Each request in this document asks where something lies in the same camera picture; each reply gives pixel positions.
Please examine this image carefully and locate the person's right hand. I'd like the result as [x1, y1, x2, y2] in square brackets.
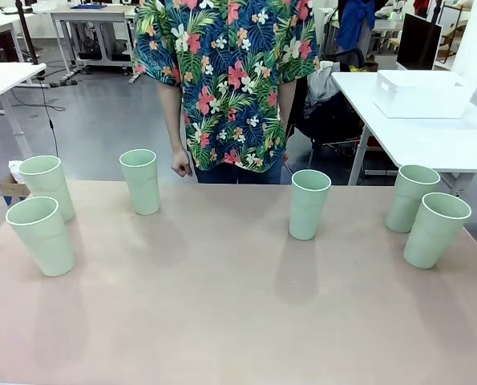
[170, 148, 194, 176]

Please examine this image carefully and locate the light green plastic cup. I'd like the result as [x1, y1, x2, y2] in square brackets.
[119, 148, 160, 217]
[402, 192, 473, 270]
[385, 164, 442, 233]
[289, 169, 332, 241]
[18, 155, 76, 224]
[6, 196, 76, 278]

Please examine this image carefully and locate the white plastic basket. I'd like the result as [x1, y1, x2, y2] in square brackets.
[373, 70, 475, 120]

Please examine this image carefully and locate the person's left forearm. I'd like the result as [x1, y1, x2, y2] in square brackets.
[278, 82, 297, 161]

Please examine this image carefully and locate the person's right forearm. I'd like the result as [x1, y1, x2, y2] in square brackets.
[156, 82, 192, 156]

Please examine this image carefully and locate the person in floral shirt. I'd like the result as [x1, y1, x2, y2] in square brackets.
[132, 0, 320, 185]

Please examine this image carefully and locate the black office chair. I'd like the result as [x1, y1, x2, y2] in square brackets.
[289, 47, 368, 170]

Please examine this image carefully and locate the grey clothing on chair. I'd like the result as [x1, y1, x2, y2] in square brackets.
[305, 60, 343, 118]

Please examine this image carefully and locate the brown cardboard box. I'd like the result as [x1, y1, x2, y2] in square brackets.
[0, 159, 31, 206]

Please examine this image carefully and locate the grey metal workbench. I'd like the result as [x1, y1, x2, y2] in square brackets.
[49, 9, 137, 78]

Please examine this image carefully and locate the white adjustable desk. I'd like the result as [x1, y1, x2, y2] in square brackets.
[0, 63, 47, 158]

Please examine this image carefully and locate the black stand pole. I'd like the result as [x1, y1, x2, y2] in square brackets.
[18, 0, 39, 65]

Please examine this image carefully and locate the blue hanging jacket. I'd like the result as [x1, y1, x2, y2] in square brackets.
[335, 0, 378, 53]

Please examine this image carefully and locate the black computer monitor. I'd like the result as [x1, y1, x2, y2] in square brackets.
[396, 12, 443, 71]

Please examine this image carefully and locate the black floor cable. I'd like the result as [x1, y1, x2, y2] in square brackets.
[9, 74, 65, 158]

